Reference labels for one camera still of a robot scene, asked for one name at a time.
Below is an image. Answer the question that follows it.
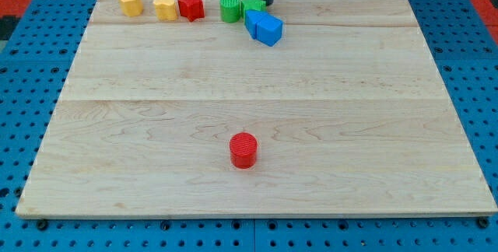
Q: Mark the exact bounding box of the blue cube block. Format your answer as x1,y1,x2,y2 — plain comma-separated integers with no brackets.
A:
256,14,283,47

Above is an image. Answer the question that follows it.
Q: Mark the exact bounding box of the red cylinder block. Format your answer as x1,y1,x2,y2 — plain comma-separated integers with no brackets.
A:
229,132,258,169

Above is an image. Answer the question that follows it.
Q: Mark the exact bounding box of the blue crescent block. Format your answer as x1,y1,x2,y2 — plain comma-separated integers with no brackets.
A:
244,9,268,40

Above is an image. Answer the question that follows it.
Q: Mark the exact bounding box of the wooden board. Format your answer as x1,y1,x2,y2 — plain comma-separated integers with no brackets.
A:
16,0,497,219

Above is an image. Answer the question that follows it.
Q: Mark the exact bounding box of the green star block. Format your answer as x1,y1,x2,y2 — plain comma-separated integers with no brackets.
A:
240,0,266,18

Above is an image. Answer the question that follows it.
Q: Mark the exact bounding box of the green cylinder block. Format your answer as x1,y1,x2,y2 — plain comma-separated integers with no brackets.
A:
219,0,240,23

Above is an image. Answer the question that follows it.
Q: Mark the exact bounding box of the red star block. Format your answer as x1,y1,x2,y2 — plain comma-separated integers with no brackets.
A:
178,0,205,22

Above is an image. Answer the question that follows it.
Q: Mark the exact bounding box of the yellow heart block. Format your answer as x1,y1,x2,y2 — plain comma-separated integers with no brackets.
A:
153,0,178,21

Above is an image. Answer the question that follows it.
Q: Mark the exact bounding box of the yellow hexagon block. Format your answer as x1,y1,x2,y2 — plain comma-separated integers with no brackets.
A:
118,0,143,17

